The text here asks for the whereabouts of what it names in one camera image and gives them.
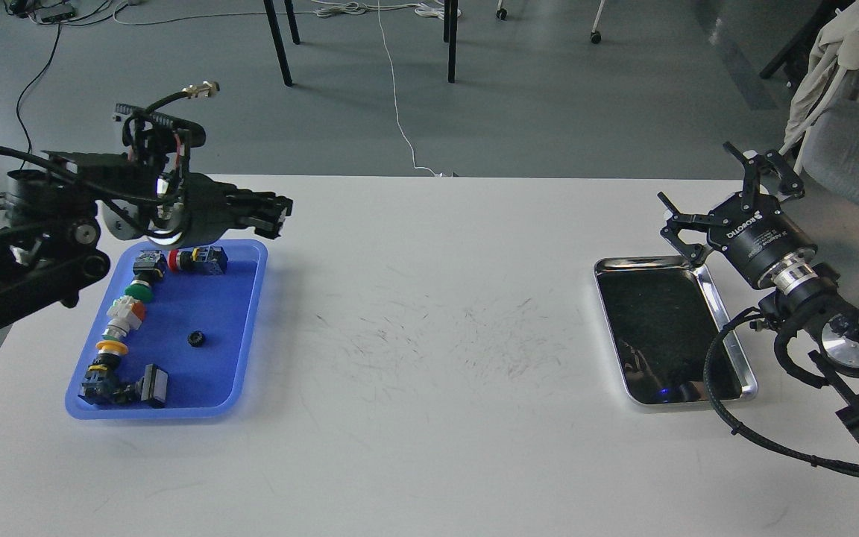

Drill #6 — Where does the left-side gripper finger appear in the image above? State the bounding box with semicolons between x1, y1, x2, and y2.
225;189;293;221
228;210;284;240

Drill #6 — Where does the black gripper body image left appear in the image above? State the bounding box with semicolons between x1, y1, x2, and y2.
151;173;238;248

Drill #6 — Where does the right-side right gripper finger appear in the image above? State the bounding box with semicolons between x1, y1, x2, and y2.
723;142;805;211

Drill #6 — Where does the black Robotiq gripper body right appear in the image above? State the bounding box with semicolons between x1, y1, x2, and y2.
707;194;817;289

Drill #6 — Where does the right-side right gripper finger tray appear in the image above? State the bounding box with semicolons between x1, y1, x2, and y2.
656;191;714;268

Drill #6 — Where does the small black gear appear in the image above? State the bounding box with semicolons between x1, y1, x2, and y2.
186;330;206;349

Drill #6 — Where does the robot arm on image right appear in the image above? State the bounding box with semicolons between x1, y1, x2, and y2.
658;142;859;478

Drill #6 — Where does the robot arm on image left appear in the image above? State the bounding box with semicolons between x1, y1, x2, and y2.
0;81;293;329

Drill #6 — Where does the silver metal tray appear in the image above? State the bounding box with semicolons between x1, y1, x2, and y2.
593;255;730;412

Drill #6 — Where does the blue plastic tray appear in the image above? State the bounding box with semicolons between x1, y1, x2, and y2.
65;240;267;419

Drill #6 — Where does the white orange push button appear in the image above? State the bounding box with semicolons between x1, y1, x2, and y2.
103;295;146;341

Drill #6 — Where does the beige jacket on chair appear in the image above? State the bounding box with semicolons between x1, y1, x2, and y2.
778;1;859;155

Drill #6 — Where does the black table leg left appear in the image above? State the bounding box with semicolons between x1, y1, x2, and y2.
262;0;301;87

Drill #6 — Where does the black table leg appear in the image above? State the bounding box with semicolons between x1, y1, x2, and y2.
443;0;459;83
262;0;301;87

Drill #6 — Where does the black table leg right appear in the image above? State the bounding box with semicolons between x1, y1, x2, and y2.
443;0;459;83

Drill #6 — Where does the red button blue switch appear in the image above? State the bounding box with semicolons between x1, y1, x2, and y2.
166;247;228;275

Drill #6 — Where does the black grey square switch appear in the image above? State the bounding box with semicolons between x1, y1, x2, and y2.
132;249;168;284

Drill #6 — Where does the green push button switch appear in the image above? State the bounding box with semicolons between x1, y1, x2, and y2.
124;279;154;304

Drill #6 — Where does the white cable on floor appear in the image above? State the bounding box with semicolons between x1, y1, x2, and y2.
310;0;464;178

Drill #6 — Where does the black switch block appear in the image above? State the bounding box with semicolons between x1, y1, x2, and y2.
123;364;169;408

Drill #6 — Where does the yellow button blue switch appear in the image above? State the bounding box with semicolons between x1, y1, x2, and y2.
78;339;129;405

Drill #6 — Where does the black cable on floor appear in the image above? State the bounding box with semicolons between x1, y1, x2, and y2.
4;0;113;154

